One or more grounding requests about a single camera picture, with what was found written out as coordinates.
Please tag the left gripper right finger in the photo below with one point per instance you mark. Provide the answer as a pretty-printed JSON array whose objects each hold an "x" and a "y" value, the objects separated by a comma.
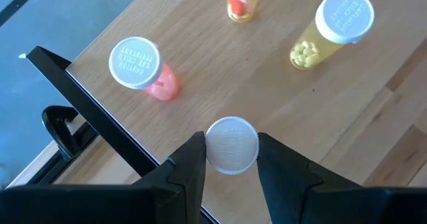
[{"x": 290, "y": 184}]

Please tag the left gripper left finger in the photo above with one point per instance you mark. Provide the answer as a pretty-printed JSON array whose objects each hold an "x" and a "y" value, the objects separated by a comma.
[{"x": 183, "y": 184}]

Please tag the red pill bottle white cap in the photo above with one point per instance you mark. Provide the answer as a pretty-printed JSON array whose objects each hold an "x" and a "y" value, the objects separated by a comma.
[
  {"x": 135, "y": 62},
  {"x": 231, "y": 145}
]

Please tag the yellow pill bottle white cap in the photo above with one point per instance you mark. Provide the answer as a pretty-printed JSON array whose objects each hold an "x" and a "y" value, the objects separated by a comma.
[{"x": 343, "y": 15}]

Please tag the bottles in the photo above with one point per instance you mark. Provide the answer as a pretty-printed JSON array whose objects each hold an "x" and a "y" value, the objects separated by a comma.
[{"x": 243, "y": 4}]

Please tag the black table clamp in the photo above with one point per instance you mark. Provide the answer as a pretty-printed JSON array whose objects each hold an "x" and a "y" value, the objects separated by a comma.
[{"x": 71, "y": 152}]

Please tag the small white scrap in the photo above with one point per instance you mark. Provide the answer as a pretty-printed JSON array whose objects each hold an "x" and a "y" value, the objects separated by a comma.
[{"x": 22, "y": 55}]

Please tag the wooden shelf black metal frame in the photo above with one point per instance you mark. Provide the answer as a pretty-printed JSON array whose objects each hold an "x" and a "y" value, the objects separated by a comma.
[{"x": 233, "y": 67}]

